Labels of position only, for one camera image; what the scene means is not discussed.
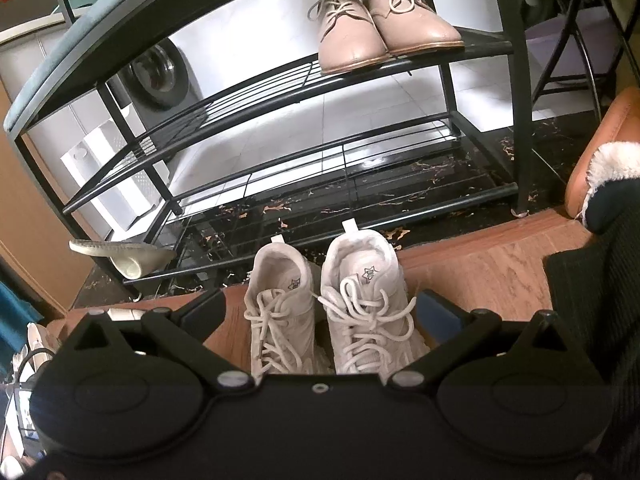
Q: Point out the beige lace-up leather shoe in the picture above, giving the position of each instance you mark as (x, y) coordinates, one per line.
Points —
(410, 20)
(345, 35)

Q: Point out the brown fur-lined slipper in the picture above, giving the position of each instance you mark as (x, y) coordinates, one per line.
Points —
(595, 150)

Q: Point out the white lace-up sneaker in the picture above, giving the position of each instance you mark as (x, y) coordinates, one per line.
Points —
(280, 280)
(360, 265)

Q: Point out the white paper bag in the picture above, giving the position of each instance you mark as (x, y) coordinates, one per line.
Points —
(100, 160)

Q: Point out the teal curtain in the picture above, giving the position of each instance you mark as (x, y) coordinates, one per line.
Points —
(10, 320)

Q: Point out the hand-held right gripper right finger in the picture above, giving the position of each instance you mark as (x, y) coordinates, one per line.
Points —
(440, 317)

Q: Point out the black metal chair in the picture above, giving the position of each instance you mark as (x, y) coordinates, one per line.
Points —
(549, 65)

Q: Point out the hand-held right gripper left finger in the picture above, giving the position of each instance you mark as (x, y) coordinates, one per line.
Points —
(205, 312)

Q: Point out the pale green slipper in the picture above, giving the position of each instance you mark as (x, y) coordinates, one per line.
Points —
(135, 262)

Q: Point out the black metal shoe rack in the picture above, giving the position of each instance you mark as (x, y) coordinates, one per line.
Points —
(520, 110)

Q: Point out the washing machine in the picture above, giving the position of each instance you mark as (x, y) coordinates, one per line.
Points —
(160, 75)

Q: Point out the wooden cabinet panel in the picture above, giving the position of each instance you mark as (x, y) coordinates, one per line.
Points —
(30, 210)

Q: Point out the purple plastic basin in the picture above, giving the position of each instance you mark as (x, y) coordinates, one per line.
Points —
(550, 35)

